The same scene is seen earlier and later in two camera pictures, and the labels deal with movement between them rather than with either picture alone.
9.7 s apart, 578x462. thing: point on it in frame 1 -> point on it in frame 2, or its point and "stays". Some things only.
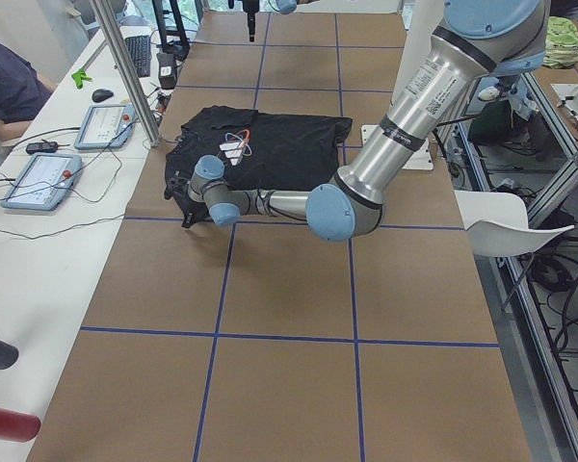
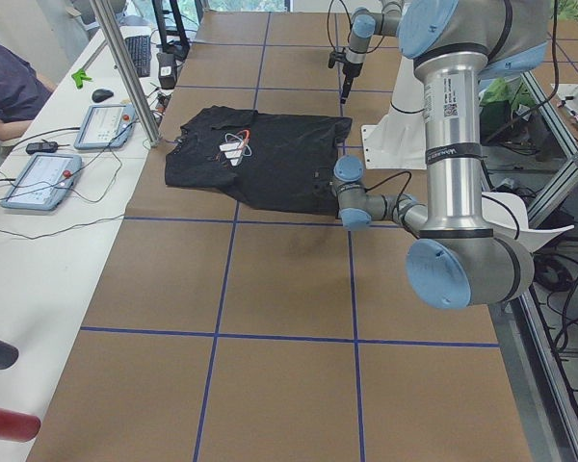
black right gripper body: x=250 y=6 -> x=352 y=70
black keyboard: x=139 y=48 stays
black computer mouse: x=101 y=94 stays
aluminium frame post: x=123 y=64 stays
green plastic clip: x=79 y=77 stays
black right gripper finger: x=251 y=23 -> x=346 y=89
